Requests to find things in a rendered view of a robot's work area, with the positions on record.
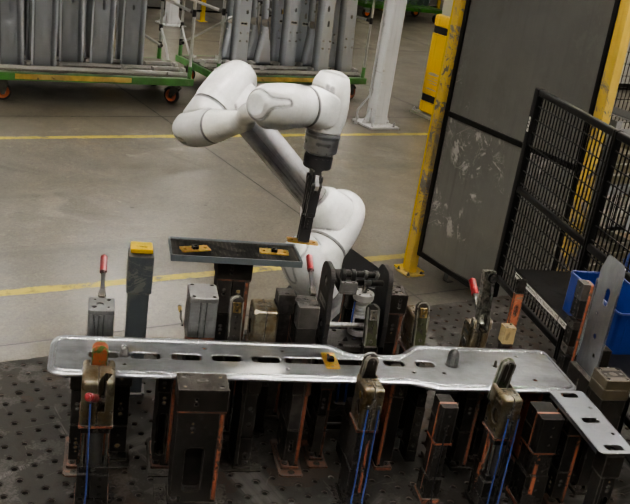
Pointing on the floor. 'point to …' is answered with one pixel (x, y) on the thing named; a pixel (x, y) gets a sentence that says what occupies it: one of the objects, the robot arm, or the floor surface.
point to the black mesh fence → (576, 218)
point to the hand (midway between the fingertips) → (305, 227)
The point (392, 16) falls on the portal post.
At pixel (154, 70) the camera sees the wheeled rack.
